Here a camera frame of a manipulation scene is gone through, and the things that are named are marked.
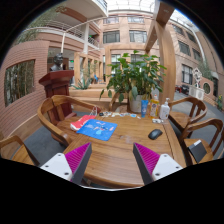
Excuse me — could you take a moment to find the wooden armchair left near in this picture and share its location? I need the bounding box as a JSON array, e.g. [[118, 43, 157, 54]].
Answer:
[[0, 135, 39, 166]]

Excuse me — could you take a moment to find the wooden armchair left far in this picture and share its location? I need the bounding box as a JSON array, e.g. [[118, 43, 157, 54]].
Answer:
[[37, 95, 102, 146]]

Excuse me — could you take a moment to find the wooden armchair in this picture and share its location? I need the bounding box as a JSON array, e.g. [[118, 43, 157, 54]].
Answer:
[[168, 96, 207, 132], [37, 95, 102, 146], [0, 135, 39, 166], [179, 118, 224, 166]]

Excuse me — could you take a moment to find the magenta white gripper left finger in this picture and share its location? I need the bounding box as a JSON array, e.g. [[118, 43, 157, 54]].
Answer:
[[41, 143, 92, 185]]

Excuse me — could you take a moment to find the wooden pergola post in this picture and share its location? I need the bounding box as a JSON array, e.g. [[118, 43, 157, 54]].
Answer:
[[145, 0, 176, 104]]

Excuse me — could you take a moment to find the black notebook on chair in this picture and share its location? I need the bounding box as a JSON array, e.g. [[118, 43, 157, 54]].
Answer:
[[188, 140, 207, 163]]

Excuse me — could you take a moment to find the blue mouse pad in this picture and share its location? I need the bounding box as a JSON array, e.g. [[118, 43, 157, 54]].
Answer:
[[77, 119, 117, 141]]

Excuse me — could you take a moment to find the blue tube bottle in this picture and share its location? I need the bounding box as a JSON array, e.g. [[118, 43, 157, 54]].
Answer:
[[141, 100, 149, 118]]

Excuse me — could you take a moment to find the black computer mouse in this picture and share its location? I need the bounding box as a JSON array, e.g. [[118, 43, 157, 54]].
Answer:
[[148, 129, 163, 140]]

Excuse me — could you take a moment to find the wooden armchair right far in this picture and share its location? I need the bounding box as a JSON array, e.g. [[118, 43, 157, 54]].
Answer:
[[168, 96, 207, 132]]

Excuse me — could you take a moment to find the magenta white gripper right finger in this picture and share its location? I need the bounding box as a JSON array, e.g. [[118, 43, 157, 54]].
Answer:
[[133, 143, 182, 185]]

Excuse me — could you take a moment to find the red wooden pedestal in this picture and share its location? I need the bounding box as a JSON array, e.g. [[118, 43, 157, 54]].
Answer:
[[39, 70, 76, 121]]

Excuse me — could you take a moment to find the white pump sanitizer bottle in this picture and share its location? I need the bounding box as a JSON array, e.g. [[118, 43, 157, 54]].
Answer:
[[159, 98, 170, 120]]

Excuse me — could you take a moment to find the small white box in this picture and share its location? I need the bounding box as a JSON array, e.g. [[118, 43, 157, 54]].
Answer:
[[152, 119, 161, 123]]

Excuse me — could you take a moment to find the red white book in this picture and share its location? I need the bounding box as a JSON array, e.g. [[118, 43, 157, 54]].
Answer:
[[70, 115, 95, 131]]

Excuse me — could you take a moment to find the green potted plant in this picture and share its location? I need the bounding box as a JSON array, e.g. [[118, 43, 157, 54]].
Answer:
[[100, 53, 166, 113]]

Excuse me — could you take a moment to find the dark bust statue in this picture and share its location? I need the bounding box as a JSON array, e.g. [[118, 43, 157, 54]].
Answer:
[[50, 53, 63, 71]]

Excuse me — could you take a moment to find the wooden armchair right near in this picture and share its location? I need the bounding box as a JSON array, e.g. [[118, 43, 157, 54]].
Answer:
[[179, 118, 224, 166]]

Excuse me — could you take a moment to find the yellow liquid bottle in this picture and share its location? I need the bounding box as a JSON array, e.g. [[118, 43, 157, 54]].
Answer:
[[150, 95, 159, 117]]

